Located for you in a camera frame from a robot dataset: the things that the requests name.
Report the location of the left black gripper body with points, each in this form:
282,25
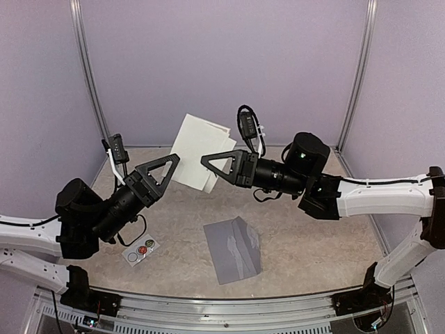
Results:
133,181

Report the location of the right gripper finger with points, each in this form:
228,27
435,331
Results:
233,155
225,168

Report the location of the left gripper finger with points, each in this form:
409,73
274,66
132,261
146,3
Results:
144,168
174,160

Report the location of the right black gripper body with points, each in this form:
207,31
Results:
247,177

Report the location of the beige letter paper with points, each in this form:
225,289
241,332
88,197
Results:
198,137

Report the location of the grey envelope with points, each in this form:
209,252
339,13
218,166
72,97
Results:
235,250

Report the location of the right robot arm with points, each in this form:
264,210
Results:
329,197

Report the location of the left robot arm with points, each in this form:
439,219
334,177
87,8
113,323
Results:
81,222

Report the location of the sticker sheet with seals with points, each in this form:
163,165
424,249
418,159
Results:
142,248

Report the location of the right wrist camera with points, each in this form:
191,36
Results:
250,130

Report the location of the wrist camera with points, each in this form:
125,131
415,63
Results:
117,156
250,130

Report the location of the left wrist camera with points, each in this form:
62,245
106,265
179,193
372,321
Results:
117,156

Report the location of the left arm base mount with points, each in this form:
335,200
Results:
81,296

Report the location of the front aluminium rail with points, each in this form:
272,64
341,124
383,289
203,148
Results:
307,313

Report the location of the left aluminium frame post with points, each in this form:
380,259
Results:
91,86

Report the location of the aluminium frame post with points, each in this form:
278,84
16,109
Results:
360,73
91,86

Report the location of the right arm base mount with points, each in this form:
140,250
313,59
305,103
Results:
368,296

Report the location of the right aluminium frame post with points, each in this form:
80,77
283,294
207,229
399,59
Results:
360,73

